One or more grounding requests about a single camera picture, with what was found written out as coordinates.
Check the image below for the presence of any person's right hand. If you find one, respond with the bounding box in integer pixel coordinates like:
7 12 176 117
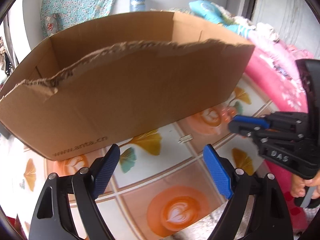
291 172 320 199

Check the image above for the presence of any pink floral blanket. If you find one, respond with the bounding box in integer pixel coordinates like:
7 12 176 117
245 41 315 231

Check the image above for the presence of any white door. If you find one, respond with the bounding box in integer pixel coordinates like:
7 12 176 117
252 0 319 59

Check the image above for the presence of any turquoise folded cloth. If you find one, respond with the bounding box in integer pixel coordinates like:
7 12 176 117
189 0 256 38

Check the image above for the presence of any brown cardboard box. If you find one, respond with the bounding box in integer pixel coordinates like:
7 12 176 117
1 11 254 160

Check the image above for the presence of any blue white cylindrical container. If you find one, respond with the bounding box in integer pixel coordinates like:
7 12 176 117
130 0 146 12

